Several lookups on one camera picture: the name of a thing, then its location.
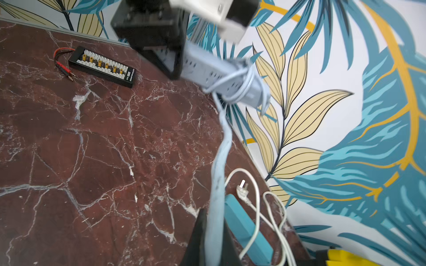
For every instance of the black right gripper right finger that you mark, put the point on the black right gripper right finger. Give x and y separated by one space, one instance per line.
230 255

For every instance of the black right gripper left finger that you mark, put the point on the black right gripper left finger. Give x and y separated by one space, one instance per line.
195 253

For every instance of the grey power strip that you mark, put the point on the grey power strip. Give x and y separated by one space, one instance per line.
235 80

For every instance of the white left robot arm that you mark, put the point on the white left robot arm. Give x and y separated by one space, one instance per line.
157 29

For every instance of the teal power strip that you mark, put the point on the teal power strip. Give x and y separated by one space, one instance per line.
242 227

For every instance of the yellow black toolbox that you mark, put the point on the yellow black toolbox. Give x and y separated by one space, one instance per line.
337 257

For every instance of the black charging board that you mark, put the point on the black charging board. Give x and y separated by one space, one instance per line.
100 66

